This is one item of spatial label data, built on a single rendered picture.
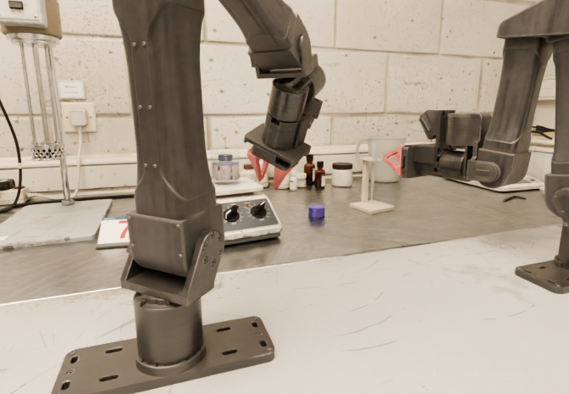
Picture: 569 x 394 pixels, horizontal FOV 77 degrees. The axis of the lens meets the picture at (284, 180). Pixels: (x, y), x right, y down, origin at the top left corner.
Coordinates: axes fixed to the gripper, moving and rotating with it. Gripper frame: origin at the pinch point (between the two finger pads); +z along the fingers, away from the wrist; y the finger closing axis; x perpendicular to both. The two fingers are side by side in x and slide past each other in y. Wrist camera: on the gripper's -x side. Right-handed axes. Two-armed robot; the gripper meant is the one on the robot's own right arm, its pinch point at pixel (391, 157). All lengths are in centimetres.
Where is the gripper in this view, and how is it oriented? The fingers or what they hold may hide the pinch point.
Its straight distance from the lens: 87.9
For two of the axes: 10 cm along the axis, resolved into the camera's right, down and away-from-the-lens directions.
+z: -5.0, -1.5, 8.5
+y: -8.7, 1.0, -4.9
